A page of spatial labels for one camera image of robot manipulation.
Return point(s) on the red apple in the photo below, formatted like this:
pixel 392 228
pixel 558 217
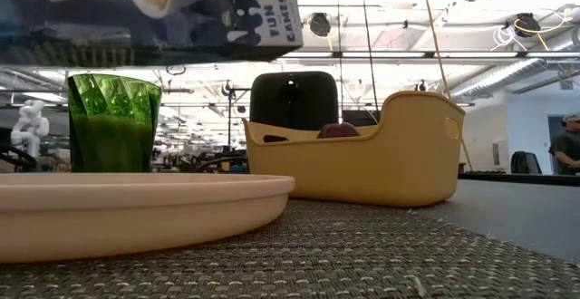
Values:
pixel 339 130

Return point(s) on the yellow plastic basket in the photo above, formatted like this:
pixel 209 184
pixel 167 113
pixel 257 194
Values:
pixel 353 172

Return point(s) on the blue Frosted Flakes cereal box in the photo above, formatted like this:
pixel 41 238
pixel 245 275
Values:
pixel 263 18

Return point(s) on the black and silver toaster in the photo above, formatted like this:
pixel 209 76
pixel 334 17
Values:
pixel 294 99

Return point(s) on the black monitor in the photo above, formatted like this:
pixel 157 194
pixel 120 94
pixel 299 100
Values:
pixel 360 118

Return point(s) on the grey woven placemat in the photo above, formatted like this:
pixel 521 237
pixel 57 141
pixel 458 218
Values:
pixel 362 253

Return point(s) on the pale round plate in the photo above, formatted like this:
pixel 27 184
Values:
pixel 136 208

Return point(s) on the green faceted glass cup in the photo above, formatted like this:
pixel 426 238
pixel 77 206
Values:
pixel 113 122

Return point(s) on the black neighbouring table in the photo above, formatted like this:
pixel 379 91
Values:
pixel 521 179

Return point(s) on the black office chair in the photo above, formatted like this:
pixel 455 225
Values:
pixel 525 163

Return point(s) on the person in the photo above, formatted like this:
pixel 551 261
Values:
pixel 566 147

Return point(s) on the silver ceiling air duct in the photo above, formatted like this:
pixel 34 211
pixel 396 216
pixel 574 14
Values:
pixel 498 74

